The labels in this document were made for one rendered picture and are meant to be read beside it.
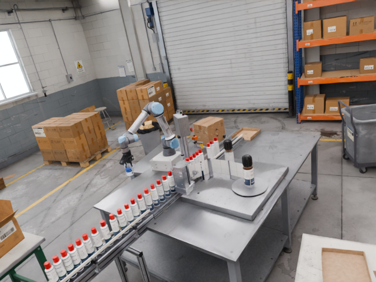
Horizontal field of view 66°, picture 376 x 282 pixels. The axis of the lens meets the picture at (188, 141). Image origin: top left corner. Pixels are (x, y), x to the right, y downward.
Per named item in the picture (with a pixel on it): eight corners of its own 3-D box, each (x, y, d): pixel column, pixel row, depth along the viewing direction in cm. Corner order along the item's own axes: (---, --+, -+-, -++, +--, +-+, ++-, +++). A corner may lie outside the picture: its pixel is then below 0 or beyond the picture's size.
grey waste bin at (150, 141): (158, 159, 546) (150, 129, 523) (139, 158, 566) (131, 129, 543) (168, 150, 580) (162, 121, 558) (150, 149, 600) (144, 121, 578)
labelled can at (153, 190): (157, 207, 242) (152, 186, 234) (153, 206, 245) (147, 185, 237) (161, 204, 245) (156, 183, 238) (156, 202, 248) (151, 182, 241)
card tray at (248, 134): (250, 140, 350) (250, 137, 348) (231, 138, 366) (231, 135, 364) (261, 131, 371) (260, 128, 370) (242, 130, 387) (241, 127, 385)
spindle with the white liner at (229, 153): (232, 170, 278) (229, 142, 268) (224, 169, 284) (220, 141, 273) (236, 166, 285) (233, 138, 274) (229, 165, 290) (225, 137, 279)
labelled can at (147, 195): (151, 212, 236) (145, 191, 229) (146, 211, 239) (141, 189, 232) (155, 209, 240) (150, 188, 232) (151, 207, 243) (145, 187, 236)
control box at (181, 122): (181, 137, 269) (177, 118, 262) (175, 132, 285) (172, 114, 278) (191, 135, 272) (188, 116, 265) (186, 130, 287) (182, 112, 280)
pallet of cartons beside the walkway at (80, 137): (112, 150, 634) (100, 111, 601) (85, 168, 565) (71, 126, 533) (73, 149, 687) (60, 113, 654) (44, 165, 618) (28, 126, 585)
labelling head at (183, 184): (187, 194, 251) (182, 169, 242) (175, 192, 259) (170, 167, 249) (196, 187, 261) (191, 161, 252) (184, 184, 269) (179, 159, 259)
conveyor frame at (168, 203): (154, 219, 236) (153, 214, 234) (145, 215, 242) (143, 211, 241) (244, 140, 353) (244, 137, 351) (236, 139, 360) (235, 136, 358)
